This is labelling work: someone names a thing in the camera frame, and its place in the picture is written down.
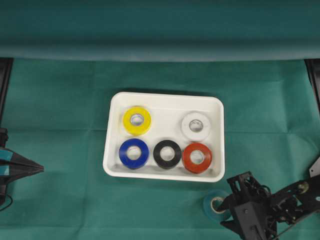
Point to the blue tape roll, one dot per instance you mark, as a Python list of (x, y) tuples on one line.
[(141, 160)]

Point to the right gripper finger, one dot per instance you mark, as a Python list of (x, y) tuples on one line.
[(234, 226), (229, 202)]

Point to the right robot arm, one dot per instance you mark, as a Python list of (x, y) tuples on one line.
[(297, 201)]

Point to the black table frame rail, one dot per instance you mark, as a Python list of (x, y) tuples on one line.
[(313, 71)]

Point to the black tape roll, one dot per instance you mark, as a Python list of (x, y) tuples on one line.
[(167, 154)]

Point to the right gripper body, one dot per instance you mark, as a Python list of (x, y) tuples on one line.
[(252, 207)]

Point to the yellow tape roll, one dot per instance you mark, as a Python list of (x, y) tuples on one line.
[(137, 120)]

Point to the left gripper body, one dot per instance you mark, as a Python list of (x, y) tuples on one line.
[(3, 162)]

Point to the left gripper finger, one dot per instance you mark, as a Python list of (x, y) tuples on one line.
[(10, 173), (15, 159)]

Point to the white plastic tray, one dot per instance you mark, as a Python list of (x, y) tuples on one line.
[(167, 112)]

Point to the green backdrop curtain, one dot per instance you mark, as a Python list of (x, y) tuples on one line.
[(160, 30)]

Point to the green tape roll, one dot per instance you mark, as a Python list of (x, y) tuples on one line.
[(211, 202)]

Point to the white tape roll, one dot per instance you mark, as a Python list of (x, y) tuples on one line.
[(195, 126)]

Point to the green table cloth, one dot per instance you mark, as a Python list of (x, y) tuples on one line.
[(56, 113)]

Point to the orange tape roll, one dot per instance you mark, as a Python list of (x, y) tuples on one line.
[(197, 158)]

